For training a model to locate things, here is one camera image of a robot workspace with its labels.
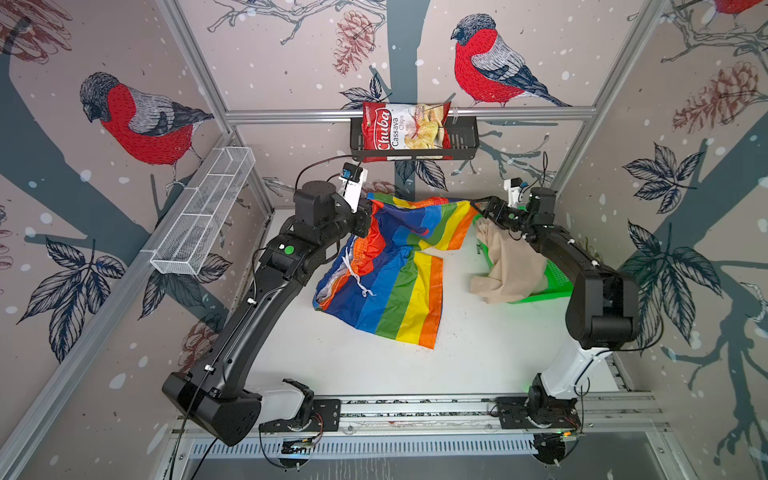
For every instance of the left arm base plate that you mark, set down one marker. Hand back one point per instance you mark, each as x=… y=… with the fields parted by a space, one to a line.
x=313 y=417

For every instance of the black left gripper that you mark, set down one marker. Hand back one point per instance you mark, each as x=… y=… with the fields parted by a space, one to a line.
x=361 y=228

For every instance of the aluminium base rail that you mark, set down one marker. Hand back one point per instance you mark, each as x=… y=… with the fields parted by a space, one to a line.
x=600 y=412

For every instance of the white wire mesh shelf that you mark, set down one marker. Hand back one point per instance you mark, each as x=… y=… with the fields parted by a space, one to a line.
x=193 y=233

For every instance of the aluminium horizontal frame bar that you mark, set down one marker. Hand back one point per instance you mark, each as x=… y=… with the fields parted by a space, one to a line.
x=308 y=116

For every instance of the black wire basket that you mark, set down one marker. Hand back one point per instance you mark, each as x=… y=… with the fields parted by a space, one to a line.
x=461 y=142

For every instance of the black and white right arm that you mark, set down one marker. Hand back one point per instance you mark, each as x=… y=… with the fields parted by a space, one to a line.
x=601 y=317

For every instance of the beige shorts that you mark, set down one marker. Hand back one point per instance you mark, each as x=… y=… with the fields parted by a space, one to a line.
x=517 y=271

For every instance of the green plastic tray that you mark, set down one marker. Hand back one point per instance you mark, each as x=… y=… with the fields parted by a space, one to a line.
x=559 y=285

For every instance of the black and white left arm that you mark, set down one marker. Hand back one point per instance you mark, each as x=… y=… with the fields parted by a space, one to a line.
x=213 y=393

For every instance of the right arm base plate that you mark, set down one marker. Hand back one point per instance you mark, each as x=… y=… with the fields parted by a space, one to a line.
x=517 y=413

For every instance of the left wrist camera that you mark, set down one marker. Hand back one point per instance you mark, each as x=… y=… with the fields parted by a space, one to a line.
x=353 y=177

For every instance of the red cassava chips bag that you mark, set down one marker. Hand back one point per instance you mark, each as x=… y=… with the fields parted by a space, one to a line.
x=390 y=127

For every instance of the rainbow striped shorts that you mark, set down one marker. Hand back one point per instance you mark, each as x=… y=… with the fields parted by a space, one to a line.
x=385 y=283

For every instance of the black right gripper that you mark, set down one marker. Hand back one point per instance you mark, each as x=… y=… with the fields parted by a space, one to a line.
x=491 y=206

